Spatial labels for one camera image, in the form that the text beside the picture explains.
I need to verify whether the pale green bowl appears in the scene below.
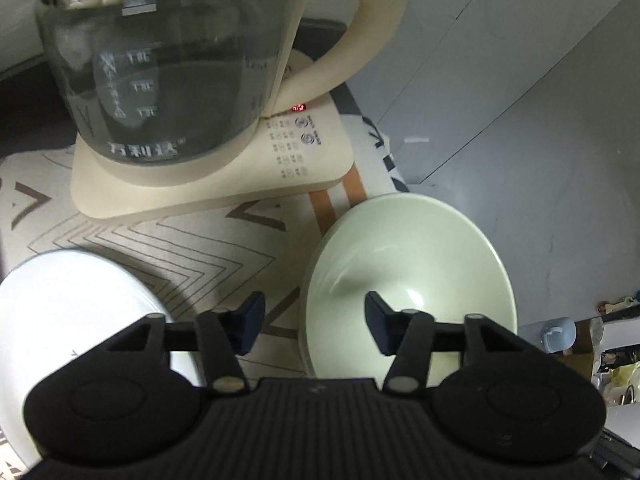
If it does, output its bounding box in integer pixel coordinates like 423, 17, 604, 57
300, 192, 518, 378

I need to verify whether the white enamel plate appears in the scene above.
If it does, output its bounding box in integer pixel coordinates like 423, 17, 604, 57
0, 249, 201, 471

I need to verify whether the yellow plastic bag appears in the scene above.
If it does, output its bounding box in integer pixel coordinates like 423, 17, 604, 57
600, 360, 640, 403

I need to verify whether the patterned tablecloth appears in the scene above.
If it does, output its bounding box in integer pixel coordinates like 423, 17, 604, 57
0, 82, 416, 480

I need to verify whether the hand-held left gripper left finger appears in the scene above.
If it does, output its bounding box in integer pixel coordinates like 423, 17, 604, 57
102, 290, 267, 395

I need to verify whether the glass kettle with cream handle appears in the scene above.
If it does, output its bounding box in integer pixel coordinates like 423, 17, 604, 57
22, 0, 408, 163

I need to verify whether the pale blue plastic bottle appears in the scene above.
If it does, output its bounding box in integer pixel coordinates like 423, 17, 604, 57
540, 317, 576, 357

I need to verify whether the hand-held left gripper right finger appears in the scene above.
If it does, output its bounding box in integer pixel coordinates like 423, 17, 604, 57
364, 291, 538, 395

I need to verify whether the cream kettle base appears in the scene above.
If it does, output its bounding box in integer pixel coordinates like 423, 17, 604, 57
70, 50, 356, 220

